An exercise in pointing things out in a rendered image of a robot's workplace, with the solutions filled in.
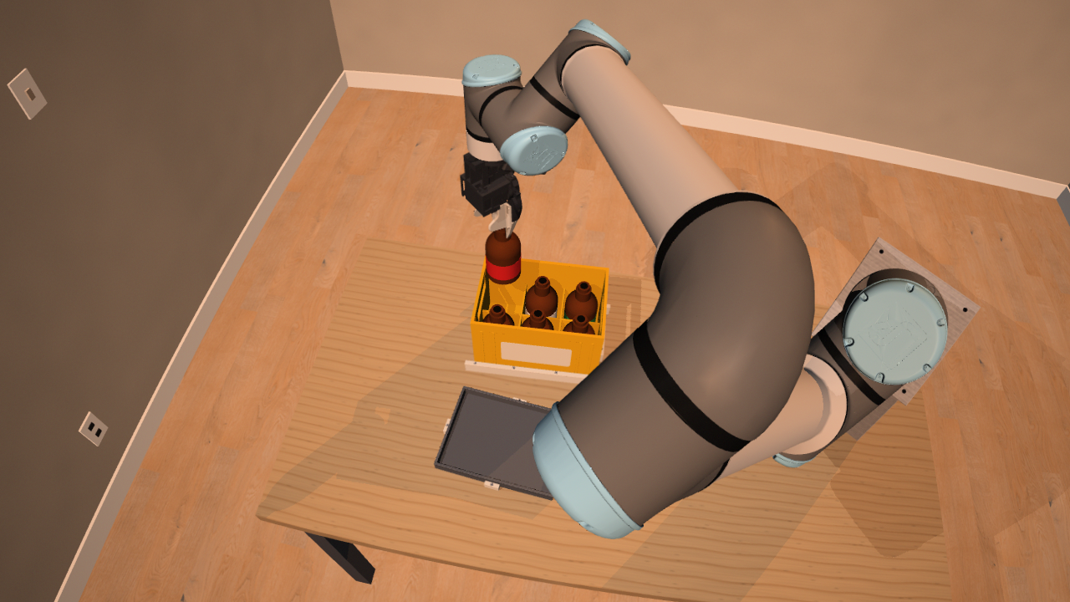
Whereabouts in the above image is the yellow bottle crate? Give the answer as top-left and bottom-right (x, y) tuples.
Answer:
(471, 254), (607, 375)

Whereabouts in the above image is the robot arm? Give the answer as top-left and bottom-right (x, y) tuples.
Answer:
(461, 19), (948, 539)

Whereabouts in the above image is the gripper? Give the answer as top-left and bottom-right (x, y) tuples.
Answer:
(460, 152), (522, 238)

